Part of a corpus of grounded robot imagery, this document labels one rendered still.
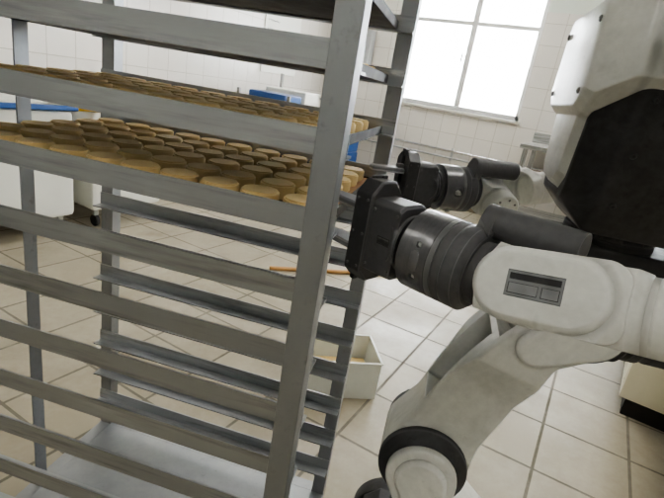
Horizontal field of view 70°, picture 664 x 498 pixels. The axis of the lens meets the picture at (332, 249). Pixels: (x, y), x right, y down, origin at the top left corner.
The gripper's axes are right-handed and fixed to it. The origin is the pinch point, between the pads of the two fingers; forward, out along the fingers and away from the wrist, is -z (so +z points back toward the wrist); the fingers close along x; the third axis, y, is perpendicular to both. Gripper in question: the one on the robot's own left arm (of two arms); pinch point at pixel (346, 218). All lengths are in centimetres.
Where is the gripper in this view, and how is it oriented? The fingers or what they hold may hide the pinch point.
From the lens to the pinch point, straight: 59.2
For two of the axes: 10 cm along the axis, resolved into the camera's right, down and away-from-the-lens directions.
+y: -6.9, 1.3, -7.1
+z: 7.1, 3.3, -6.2
